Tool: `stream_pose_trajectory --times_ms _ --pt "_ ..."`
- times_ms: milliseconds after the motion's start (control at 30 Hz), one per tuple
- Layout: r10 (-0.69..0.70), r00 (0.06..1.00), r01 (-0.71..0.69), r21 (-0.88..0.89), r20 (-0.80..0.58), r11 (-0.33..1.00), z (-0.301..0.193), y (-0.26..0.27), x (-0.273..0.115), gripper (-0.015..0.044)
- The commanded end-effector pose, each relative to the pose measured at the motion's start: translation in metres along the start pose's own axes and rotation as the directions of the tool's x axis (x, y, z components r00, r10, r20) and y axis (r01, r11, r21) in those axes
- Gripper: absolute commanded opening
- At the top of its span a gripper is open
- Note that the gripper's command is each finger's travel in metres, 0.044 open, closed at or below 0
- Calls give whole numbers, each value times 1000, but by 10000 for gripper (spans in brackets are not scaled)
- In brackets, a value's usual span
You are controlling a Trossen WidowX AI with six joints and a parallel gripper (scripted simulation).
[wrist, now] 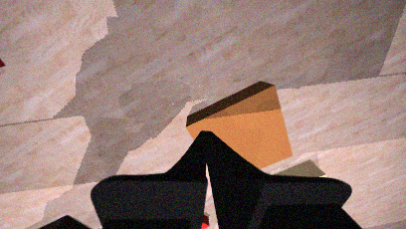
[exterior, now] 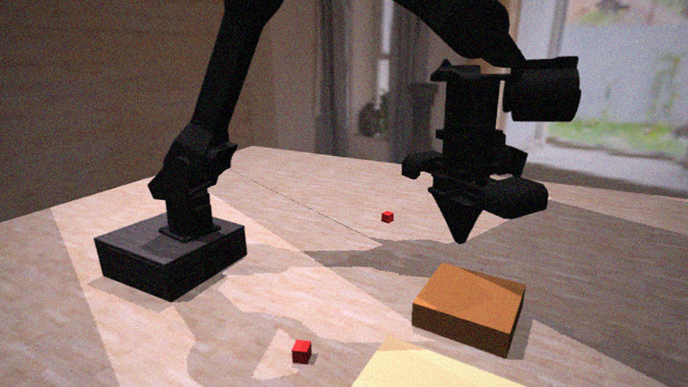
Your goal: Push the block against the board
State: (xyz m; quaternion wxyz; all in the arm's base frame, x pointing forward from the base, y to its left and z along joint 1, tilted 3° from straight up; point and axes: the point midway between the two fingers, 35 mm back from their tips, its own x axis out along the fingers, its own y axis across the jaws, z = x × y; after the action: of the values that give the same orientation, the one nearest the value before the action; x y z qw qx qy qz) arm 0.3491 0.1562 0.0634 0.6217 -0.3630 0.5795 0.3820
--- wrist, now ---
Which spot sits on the red square block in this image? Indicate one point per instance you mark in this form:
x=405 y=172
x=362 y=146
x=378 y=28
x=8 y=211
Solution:
x=205 y=223
x=1 y=64

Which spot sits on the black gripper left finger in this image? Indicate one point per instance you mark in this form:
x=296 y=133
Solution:
x=179 y=193

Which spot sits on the orange square block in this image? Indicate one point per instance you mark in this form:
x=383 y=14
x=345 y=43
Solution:
x=250 y=121

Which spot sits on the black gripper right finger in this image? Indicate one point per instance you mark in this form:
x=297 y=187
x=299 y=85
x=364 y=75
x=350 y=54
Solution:
x=242 y=192

